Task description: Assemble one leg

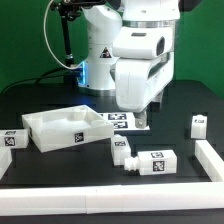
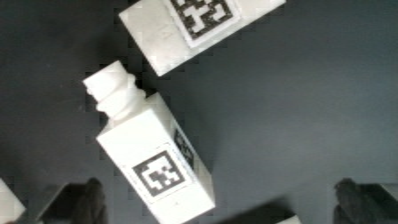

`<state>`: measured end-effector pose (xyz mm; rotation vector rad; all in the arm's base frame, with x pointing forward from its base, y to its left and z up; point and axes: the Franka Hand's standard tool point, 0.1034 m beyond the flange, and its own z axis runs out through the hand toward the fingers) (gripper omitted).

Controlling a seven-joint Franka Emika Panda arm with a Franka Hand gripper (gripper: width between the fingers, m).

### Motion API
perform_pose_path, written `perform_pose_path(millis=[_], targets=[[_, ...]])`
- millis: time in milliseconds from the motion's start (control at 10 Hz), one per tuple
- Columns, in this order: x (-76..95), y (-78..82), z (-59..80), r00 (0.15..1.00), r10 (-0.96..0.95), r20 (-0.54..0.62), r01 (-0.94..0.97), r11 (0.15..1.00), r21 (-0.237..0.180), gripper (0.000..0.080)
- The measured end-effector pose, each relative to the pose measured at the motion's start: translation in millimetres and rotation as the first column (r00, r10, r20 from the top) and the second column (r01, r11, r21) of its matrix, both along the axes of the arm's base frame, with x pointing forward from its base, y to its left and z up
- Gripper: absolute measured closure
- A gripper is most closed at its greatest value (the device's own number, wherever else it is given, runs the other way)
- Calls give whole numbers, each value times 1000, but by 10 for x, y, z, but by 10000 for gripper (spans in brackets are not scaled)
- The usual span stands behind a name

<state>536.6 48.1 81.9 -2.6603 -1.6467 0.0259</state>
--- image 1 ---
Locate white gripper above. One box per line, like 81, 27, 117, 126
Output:
115, 53, 174, 128

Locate white square tabletop tray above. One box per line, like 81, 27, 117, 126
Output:
22, 105, 114, 153

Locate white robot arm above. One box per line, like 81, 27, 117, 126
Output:
79, 0, 180, 129

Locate white sheet with tags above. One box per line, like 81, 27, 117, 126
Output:
101, 112, 150, 131

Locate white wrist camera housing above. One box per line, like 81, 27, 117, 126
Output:
112, 27, 174, 59

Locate white right fence rail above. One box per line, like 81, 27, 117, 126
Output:
195, 140, 224, 182

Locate white fence rail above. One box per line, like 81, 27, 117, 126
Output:
195, 140, 224, 182
0, 182, 224, 216
0, 147, 12, 180

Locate white front fence rail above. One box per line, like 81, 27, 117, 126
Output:
0, 182, 224, 216

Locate black cables on table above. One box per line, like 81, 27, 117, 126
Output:
0, 67, 81, 95

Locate black camera stand pole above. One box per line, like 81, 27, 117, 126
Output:
50, 0, 81, 88

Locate white cable loop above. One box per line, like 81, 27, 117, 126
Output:
43, 0, 84, 71

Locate white left fence rail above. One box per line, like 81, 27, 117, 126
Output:
0, 147, 12, 180

